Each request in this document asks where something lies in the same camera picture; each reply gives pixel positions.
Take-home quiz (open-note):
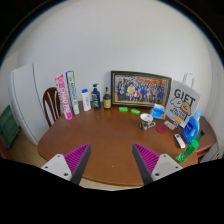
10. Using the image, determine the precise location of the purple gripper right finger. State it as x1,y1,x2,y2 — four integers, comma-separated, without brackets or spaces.
132,144,182,185

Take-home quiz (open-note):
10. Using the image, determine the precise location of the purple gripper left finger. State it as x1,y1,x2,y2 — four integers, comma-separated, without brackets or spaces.
42,144,91,185

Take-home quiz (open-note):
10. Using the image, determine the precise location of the green plastic bottle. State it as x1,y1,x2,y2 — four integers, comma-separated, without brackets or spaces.
178,130,205,163

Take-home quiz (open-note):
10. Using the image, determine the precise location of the white remote control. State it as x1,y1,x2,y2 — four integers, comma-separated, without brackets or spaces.
174,134,186,149

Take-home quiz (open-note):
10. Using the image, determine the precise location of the red round coaster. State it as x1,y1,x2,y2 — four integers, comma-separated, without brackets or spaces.
156,125,166,134

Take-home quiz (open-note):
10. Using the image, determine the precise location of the small patterned packet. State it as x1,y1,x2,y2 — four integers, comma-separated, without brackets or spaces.
164,121,175,130

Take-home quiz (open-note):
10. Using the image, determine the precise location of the patterned ceramic mug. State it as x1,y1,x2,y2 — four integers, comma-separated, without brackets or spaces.
140,113,156,130

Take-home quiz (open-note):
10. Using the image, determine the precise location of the rubik's cube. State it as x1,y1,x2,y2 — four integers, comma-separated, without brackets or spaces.
173,118,182,128

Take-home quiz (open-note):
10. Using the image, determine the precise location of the blue detergent bottle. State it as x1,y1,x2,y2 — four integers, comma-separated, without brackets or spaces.
182,110,201,143

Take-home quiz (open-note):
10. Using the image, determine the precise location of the green soap bar right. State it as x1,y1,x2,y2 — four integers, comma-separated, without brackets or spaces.
130,109,140,115

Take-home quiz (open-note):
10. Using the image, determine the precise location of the green soap bar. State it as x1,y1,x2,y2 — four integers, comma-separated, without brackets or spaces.
119,107,128,112
130,109,140,115

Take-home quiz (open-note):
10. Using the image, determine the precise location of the green soap bar left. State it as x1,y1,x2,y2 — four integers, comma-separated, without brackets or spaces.
119,107,128,112

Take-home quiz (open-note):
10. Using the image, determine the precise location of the wooden chair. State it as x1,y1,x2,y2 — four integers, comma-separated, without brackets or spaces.
43,87,61,126

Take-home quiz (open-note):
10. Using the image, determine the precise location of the green crate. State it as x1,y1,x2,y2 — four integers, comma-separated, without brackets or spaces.
0,106,19,148

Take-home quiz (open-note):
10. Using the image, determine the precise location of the white gift paper bag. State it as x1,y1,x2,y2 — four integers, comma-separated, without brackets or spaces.
166,73,200,127

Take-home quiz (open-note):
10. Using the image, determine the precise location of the dark blue pump bottle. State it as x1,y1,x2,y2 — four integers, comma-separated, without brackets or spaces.
92,84,101,109

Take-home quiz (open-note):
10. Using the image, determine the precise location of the white lotion bottle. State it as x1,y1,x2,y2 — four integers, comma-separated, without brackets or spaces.
82,89,91,111

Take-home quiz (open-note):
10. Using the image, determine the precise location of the amber pump bottle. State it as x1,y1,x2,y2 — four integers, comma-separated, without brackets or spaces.
103,87,111,109

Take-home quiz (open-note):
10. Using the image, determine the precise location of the framed group photo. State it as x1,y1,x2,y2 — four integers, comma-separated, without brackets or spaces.
111,71,172,108

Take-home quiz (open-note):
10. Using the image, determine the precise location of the pink white tall box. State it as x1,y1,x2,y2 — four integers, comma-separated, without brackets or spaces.
55,75,72,120

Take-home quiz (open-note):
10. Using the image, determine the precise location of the white green tall box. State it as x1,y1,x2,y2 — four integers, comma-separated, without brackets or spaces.
66,71,80,115

